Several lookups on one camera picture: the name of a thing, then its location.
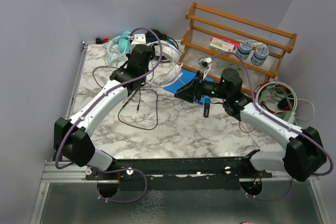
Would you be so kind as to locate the green headphones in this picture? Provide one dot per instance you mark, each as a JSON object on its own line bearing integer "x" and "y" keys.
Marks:
{"x": 289, "y": 116}

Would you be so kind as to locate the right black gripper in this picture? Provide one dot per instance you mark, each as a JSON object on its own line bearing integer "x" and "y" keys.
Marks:
{"x": 194, "y": 87}

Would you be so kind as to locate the right blue-lid jar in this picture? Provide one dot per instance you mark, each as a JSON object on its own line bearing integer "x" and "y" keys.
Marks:
{"x": 260, "y": 55}

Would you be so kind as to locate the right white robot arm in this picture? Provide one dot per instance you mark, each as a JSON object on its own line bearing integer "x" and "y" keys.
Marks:
{"x": 302, "y": 151}

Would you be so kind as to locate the red black headphones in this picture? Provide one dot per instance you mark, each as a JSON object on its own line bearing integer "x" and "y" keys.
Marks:
{"x": 276, "y": 97}

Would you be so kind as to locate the white green box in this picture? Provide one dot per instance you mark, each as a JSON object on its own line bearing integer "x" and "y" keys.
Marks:
{"x": 219, "y": 45}

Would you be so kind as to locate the blue notebook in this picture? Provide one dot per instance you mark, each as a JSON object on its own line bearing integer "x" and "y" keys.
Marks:
{"x": 185, "y": 78}

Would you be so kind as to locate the white stick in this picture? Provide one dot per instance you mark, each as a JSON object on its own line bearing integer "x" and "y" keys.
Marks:
{"x": 254, "y": 140}

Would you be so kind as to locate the tape roll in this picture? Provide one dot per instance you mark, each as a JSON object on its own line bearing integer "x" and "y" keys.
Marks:
{"x": 236, "y": 67}

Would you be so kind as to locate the black blue headphones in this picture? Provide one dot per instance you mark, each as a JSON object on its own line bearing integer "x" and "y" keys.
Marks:
{"x": 170, "y": 49}

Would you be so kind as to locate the black blue marker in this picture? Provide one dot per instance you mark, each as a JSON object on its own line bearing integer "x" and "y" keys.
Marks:
{"x": 207, "y": 104}

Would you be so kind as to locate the left blue-lid jar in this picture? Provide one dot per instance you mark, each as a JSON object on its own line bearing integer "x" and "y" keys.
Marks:
{"x": 244, "y": 49}

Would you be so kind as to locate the white over-ear headphones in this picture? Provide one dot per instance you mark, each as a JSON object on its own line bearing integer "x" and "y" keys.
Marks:
{"x": 167, "y": 73}

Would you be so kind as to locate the blue-lid jar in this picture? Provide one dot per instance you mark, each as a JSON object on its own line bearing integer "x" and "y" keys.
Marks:
{"x": 244, "y": 49}
{"x": 260, "y": 55}

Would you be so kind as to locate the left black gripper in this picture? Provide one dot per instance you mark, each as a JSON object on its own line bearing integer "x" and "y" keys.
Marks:
{"x": 129, "y": 56}

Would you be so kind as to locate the red black connector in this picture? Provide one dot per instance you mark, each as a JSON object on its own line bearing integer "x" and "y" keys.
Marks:
{"x": 99, "y": 41}

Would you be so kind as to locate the teal cat-ear headphones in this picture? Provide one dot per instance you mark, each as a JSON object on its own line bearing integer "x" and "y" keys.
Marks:
{"x": 118, "y": 48}

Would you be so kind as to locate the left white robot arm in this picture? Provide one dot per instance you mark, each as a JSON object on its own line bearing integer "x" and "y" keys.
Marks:
{"x": 72, "y": 137}

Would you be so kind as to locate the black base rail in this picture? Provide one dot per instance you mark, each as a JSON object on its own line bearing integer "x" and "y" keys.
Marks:
{"x": 227, "y": 173}

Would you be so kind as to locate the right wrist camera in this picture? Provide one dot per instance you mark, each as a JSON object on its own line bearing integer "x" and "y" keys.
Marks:
{"x": 205, "y": 63}

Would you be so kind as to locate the wooden shelf rack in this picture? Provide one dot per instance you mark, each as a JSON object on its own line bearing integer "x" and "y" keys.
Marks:
{"x": 207, "y": 24}

